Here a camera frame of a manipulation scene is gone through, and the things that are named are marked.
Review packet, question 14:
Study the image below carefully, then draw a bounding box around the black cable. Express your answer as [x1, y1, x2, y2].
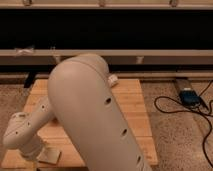
[153, 79, 213, 169]

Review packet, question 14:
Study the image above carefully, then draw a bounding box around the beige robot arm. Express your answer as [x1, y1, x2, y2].
[3, 54, 152, 171]

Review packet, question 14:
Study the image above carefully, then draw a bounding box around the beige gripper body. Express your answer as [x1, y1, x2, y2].
[20, 144, 44, 161]

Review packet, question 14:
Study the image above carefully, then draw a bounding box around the blue power box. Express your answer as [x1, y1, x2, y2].
[179, 89, 200, 106]

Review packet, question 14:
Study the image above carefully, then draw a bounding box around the white remote control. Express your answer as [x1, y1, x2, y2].
[108, 74, 118, 87]

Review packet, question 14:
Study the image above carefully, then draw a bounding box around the grey metal rail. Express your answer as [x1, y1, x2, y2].
[0, 49, 213, 66]

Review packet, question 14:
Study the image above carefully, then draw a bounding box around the white sponge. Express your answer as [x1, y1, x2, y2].
[37, 147, 61, 164]

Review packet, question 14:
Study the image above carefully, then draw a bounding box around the wooden table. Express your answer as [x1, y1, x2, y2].
[1, 79, 158, 169]

